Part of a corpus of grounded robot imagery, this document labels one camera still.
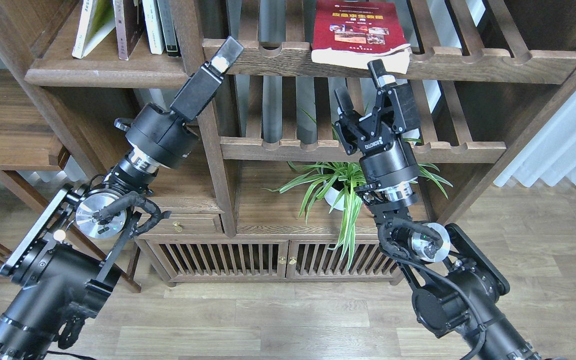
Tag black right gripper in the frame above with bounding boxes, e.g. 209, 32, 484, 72
334, 59, 421, 203

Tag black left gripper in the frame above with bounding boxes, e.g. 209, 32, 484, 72
114, 36, 244, 170

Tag dark brown book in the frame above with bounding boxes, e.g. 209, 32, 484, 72
112, 0, 144, 60

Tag yellow green book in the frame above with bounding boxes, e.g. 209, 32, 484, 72
71, 0, 115, 59

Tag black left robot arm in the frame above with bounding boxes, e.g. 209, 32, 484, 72
0, 37, 244, 360

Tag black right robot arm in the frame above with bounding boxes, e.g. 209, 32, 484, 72
334, 60, 541, 360

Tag red book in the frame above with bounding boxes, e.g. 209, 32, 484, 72
311, 0, 411, 75

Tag white upright book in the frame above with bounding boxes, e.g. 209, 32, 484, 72
142, 0, 165, 55

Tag green spider plant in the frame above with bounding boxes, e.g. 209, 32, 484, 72
264, 107, 454, 271

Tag dark upright book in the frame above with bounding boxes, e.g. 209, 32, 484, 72
157, 0, 181, 58

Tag white plant pot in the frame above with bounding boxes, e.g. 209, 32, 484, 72
323, 181, 353, 214

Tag brass drawer knob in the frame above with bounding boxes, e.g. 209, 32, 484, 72
172, 221, 184, 233

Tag dark wooden bookshelf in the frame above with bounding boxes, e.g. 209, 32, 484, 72
0, 0, 576, 294

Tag brass cabinet door knobs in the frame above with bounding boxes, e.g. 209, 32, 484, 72
278, 256, 297, 265

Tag white curtain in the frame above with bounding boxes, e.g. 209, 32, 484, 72
493, 91, 576, 187

